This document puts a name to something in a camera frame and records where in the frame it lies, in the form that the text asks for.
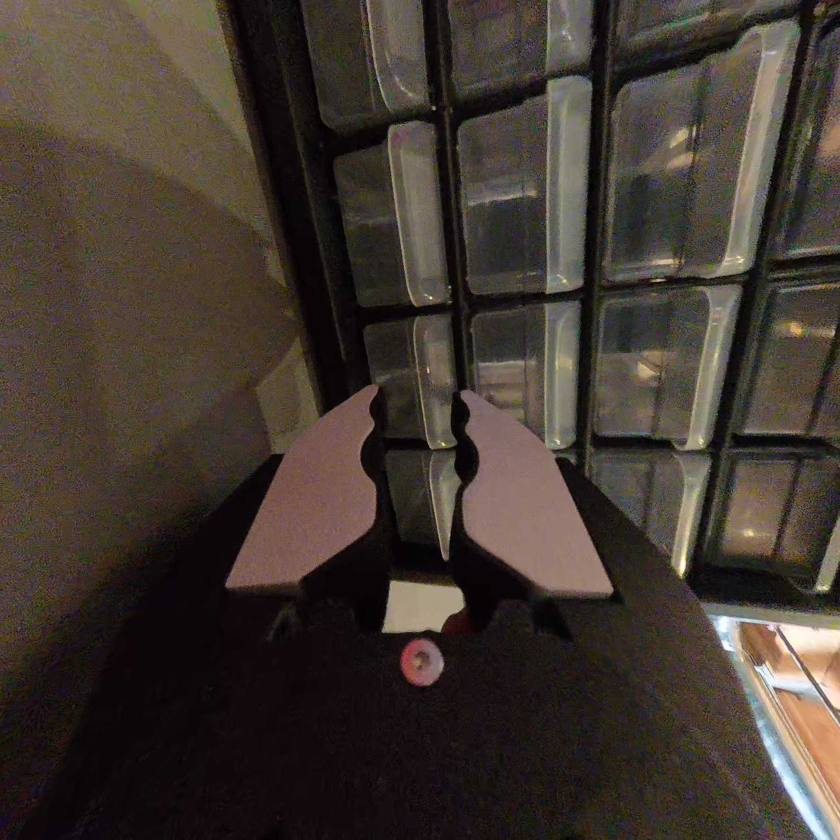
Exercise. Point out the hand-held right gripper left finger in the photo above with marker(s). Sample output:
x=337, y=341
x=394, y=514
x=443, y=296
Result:
x=315, y=499

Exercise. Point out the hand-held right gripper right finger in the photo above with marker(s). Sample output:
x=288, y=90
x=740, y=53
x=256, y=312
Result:
x=525, y=518

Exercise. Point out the clear pulled-out small drawer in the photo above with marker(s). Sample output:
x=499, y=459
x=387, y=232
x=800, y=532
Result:
x=420, y=367

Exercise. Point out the black drawer cabinet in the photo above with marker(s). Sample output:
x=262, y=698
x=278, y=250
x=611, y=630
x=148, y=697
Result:
x=295, y=164

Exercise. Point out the rows of clear plastic drawers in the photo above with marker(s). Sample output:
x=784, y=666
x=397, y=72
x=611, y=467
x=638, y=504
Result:
x=518, y=197

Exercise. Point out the white ribbed box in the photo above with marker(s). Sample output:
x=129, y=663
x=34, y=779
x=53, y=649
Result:
x=285, y=410

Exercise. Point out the clear plastic bin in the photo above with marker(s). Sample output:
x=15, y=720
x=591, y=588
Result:
x=781, y=695

